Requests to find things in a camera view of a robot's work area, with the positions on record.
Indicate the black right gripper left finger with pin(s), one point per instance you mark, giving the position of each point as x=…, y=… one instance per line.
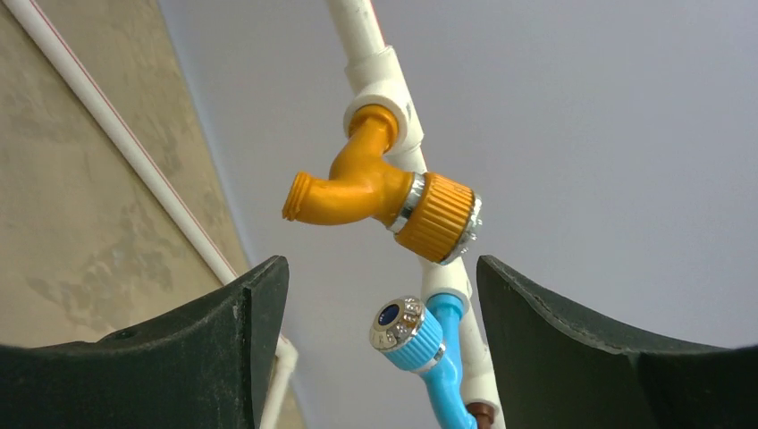
x=205, y=364

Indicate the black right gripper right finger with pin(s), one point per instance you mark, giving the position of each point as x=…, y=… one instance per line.
x=559, y=364

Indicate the orange water faucet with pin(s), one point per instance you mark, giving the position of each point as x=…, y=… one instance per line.
x=430, y=215

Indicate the blue water faucet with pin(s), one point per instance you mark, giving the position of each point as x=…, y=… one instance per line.
x=422, y=337

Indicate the white PVC pipe frame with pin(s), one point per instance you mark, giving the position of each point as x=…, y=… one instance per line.
x=376, y=78

